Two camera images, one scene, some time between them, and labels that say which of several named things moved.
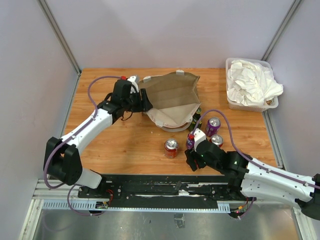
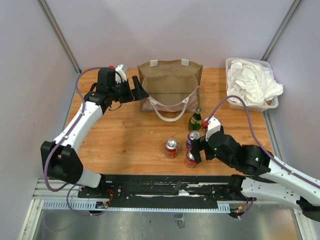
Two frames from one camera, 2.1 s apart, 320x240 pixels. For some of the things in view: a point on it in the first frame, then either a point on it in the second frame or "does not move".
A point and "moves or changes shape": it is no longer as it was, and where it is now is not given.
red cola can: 171,146 does not move
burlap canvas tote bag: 174,98 moves or changes shape
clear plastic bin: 271,102 does not move
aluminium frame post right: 281,29 does not move
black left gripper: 146,104 -> 138,92
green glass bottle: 195,119 does not move
